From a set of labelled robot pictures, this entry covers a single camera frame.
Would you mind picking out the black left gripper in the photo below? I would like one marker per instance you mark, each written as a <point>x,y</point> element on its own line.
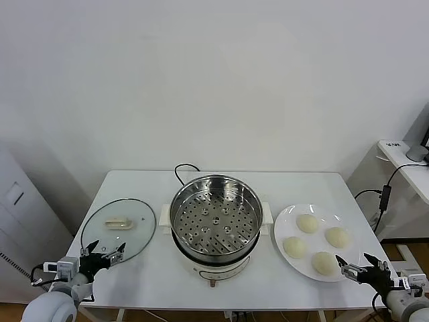
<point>95,265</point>

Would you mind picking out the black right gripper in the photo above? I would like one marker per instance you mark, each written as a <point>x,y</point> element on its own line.
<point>377,278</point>

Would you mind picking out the round glass pot lid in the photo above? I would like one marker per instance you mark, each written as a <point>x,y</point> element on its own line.
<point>117,224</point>

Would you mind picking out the white steamed baozi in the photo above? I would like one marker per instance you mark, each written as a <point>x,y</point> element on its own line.
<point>338,237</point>
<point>324,263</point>
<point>307,223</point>
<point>295,247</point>

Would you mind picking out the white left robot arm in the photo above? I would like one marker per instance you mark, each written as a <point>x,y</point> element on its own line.
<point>53,305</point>

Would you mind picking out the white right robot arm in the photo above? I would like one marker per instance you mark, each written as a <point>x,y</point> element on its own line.
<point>409,305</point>

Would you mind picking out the perforated steel steamer basket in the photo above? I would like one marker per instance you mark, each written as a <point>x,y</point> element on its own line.
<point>216,231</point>

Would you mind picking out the white table leg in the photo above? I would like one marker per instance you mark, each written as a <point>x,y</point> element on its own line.
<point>120,315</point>
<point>321,316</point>

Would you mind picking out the large white plate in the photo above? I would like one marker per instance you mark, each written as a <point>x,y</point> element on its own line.
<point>291,221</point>

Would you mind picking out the white metal cabinet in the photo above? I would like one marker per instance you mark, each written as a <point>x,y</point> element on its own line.
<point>20,218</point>

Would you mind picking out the white side desk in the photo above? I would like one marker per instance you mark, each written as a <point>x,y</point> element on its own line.
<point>412,174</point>

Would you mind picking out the monitor with grey stand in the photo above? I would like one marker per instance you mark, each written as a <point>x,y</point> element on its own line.
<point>415,152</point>

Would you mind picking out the white power strip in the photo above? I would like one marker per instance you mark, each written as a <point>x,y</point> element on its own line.
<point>234,317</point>

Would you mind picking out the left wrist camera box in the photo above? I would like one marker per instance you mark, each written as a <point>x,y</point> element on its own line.
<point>63,266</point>

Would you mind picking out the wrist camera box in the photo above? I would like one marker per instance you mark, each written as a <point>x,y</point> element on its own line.
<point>63,266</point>
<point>410,278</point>

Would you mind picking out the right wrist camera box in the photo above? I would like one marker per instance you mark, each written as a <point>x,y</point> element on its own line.
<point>410,278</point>

